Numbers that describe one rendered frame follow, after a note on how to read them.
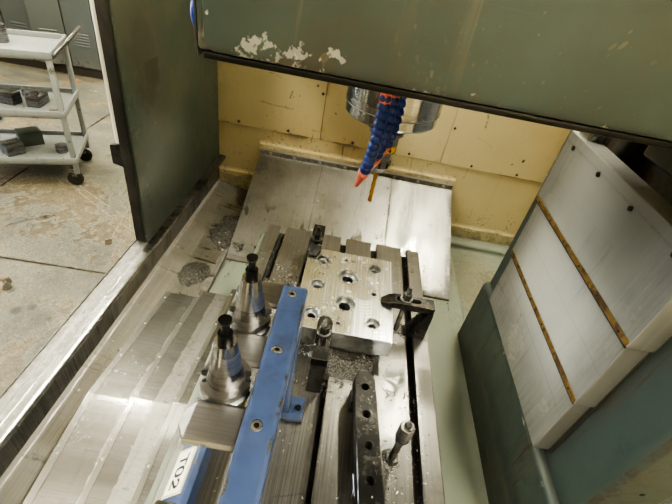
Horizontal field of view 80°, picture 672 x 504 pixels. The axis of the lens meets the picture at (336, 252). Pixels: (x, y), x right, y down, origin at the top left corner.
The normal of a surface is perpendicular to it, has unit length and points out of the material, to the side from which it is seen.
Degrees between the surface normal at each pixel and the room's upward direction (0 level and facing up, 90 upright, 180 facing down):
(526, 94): 90
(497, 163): 90
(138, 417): 7
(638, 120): 90
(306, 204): 24
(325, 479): 0
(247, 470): 0
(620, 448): 90
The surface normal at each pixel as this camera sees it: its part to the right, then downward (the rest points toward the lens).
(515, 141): -0.10, 0.60
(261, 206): 0.10, -0.47
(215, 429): 0.16, -0.78
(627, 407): -0.98, -0.18
